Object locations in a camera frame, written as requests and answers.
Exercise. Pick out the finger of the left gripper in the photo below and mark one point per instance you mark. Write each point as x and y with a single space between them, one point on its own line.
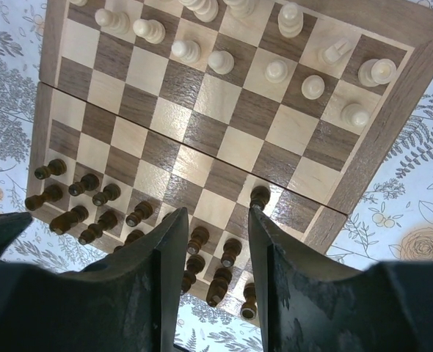
11 226

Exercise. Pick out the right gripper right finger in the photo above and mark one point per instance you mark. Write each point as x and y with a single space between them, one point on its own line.
308 302

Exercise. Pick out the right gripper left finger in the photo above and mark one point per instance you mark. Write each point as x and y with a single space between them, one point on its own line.
127 301

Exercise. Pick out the wooden chess board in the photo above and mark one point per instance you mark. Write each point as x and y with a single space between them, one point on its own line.
158 105

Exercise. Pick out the dark pawn chess piece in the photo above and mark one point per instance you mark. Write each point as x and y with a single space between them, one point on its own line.
55 167

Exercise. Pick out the dark rook chess piece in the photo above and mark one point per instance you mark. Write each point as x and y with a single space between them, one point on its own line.
248 309

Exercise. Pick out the light rook chess piece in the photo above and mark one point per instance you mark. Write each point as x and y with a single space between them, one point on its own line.
375 72

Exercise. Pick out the light knight chess piece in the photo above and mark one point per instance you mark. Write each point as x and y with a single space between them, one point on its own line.
331 54

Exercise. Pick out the floral table mat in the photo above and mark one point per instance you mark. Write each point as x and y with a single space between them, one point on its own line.
395 203

